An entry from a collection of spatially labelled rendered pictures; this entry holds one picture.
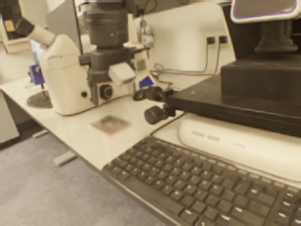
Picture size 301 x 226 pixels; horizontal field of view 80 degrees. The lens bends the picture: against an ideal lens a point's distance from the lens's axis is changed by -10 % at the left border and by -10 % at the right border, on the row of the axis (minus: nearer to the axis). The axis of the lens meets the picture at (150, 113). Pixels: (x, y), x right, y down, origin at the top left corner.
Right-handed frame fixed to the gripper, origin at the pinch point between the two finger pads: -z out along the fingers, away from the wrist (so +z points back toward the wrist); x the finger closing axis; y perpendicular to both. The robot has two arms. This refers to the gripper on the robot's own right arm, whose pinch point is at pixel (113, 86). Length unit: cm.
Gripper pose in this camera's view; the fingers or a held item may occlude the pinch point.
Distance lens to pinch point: 50.1
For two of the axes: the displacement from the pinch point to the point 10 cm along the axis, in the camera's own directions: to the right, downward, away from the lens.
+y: -7.0, -3.6, 6.2
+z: -0.1, -8.6, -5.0
